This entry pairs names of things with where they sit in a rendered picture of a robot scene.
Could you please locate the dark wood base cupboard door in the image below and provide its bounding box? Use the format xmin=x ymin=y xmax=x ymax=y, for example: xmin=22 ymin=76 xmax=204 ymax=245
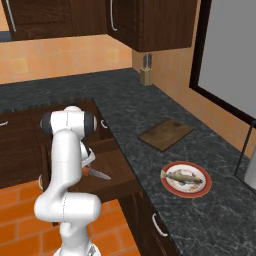
xmin=118 ymin=191 xmax=181 ymax=256

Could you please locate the orange handled knife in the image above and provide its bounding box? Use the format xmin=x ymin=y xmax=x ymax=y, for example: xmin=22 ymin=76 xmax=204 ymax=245
xmin=82 ymin=166 xmax=112 ymax=181

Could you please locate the dark wood drawer front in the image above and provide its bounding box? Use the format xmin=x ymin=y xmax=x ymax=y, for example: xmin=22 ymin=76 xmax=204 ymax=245
xmin=0 ymin=109 xmax=46 ymax=190
xmin=94 ymin=108 xmax=117 ymax=142

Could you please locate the red rimmed white plate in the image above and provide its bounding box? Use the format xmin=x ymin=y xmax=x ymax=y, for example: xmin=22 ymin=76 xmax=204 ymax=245
xmin=160 ymin=161 xmax=213 ymax=199

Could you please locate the dark wood open drawer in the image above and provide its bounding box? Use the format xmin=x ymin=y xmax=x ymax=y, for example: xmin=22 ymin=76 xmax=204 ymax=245
xmin=41 ymin=137 xmax=143 ymax=205

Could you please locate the black framed grey appliance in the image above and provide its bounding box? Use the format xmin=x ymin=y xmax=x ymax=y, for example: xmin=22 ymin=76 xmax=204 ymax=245
xmin=233 ymin=119 xmax=256 ymax=195

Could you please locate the white base cupboard handle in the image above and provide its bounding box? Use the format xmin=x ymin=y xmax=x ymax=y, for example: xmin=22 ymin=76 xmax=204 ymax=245
xmin=151 ymin=213 xmax=170 ymax=238

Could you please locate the wooden cutting board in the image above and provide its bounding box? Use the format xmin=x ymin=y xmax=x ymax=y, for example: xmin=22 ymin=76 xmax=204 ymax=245
xmin=137 ymin=118 xmax=195 ymax=153

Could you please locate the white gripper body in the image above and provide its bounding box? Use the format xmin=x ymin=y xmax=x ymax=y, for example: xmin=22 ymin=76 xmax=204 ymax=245
xmin=79 ymin=141 xmax=97 ymax=169

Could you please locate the black framed grey window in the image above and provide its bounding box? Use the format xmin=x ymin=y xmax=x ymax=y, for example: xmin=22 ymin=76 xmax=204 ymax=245
xmin=188 ymin=0 xmax=256 ymax=127

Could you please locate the grey fish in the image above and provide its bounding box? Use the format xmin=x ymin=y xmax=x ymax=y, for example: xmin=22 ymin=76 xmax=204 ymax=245
xmin=159 ymin=169 xmax=204 ymax=187

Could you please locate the silver wall cupboard handle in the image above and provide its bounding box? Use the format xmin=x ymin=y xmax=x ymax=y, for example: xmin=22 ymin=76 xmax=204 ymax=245
xmin=109 ymin=0 xmax=118 ymax=32
xmin=5 ymin=0 xmax=18 ymax=33

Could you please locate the dark wood wall cupboard door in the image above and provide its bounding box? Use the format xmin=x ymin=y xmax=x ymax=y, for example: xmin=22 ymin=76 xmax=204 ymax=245
xmin=105 ymin=0 xmax=145 ymax=53
xmin=2 ymin=0 xmax=108 ymax=42

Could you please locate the wooden knife block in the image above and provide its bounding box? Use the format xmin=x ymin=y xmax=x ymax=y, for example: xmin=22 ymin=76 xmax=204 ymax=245
xmin=139 ymin=53 xmax=155 ymax=87

